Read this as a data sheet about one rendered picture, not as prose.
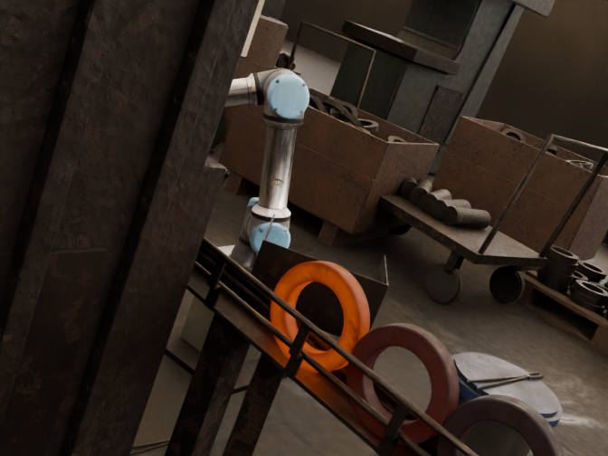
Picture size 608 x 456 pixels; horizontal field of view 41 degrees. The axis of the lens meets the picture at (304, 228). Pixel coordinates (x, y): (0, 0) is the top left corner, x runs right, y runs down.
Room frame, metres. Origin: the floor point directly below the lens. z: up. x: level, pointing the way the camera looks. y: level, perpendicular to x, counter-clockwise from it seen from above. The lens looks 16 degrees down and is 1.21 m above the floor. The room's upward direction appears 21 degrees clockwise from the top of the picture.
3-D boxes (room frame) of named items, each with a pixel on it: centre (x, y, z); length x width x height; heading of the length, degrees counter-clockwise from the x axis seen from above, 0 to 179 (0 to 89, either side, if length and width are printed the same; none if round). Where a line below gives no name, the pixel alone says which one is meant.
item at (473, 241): (4.30, -0.66, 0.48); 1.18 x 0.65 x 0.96; 47
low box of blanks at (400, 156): (4.56, 0.01, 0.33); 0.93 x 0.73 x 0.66; 64
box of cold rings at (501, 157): (5.63, -1.36, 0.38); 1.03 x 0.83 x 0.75; 60
